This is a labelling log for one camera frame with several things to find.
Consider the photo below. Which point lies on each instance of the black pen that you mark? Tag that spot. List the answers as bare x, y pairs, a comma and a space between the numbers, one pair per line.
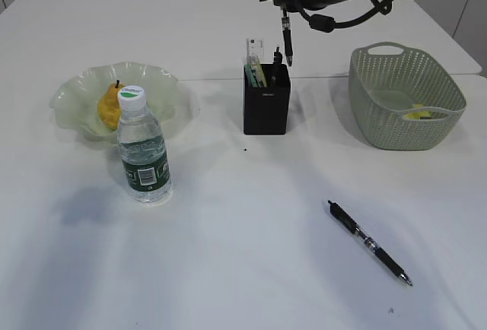
277, 61
369, 243
286, 31

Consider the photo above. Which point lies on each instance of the clear plastic ruler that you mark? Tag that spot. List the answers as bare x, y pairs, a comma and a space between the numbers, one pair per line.
255, 50

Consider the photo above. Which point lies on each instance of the yellow utility knife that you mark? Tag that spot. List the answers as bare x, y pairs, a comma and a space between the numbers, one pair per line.
258, 74

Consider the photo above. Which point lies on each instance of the pale green wavy glass plate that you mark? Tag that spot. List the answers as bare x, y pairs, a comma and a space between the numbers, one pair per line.
75, 102

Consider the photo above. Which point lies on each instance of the green utility knife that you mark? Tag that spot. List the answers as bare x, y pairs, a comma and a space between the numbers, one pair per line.
250, 75

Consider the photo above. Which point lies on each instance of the green woven plastic basket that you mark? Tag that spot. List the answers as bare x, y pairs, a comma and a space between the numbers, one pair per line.
385, 79

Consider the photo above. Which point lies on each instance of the black square pen holder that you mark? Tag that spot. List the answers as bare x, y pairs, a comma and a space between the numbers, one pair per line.
265, 109

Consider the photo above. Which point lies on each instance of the yellow waste paper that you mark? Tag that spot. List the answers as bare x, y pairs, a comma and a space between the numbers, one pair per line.
418, 113

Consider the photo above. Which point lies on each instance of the clear water bottle green label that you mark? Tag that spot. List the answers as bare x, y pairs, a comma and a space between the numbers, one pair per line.
142, 148

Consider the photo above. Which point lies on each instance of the yellow pear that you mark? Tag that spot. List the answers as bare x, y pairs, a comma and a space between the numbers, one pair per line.
108, 108

